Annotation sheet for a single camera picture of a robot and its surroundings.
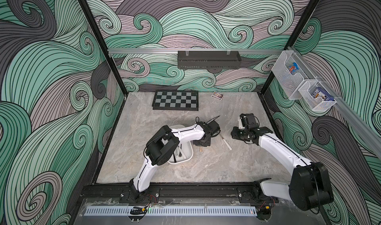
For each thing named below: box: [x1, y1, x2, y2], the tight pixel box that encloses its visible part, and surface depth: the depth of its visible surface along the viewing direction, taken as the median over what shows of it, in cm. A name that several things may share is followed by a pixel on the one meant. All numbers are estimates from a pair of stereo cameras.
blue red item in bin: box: [288, 61, 300, 74], surface depth 85 cm
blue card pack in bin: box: [311, 86, 335, 102], surface depth 67 cm
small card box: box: [211, 91, 225, 101], surface depth 120 cm
